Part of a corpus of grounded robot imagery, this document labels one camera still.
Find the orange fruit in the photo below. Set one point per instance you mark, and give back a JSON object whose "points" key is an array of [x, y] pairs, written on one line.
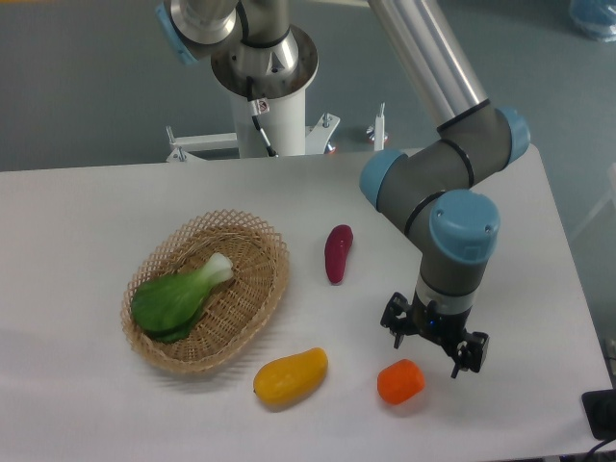
{"points": [[400, 381]]}

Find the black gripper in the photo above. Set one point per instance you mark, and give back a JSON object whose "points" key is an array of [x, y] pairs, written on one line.
{"points": [[469, 350]]}

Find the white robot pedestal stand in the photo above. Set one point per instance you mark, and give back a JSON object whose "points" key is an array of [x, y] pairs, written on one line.
{"points": [[263, 127]]}

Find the purple sweet potato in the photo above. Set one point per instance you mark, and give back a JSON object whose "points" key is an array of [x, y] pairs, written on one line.
{"points": [[336, 250]]}

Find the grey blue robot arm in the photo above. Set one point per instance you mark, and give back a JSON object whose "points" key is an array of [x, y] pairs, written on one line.
{"points": [[262, 59]]}

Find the yellow mango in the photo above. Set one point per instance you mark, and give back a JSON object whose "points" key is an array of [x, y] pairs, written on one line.
{"points": [[288, 379]]}

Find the blue object top right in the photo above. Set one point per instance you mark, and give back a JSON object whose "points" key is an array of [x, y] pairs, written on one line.
{"points": [[595, 18]]}

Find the green bok choy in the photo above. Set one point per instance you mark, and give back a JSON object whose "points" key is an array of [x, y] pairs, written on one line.
{"points": [[167, 308]]}

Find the black device at table edge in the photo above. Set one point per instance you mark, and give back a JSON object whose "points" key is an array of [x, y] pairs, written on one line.
{"points": [[599, 408]]}

